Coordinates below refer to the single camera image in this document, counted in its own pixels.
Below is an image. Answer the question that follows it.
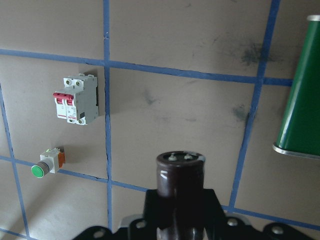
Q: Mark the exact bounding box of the green push button switch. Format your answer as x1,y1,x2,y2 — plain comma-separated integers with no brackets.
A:
31,148,66,179

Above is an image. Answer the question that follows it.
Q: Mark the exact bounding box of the white circuit breaker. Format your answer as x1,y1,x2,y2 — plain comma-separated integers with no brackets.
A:
52,73,99,126

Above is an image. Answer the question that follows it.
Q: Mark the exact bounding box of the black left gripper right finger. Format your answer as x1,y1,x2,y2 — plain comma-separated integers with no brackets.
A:
201,188,312,240

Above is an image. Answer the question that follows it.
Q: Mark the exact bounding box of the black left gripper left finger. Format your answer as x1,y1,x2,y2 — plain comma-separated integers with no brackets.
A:
74,189,175,240

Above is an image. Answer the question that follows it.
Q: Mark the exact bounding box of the green conveyor belt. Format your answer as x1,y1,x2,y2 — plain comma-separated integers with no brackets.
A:
272,15,320,159

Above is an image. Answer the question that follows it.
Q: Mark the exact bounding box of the dark brown capacitor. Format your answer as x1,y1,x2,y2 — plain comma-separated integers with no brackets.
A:
156,150,206,240

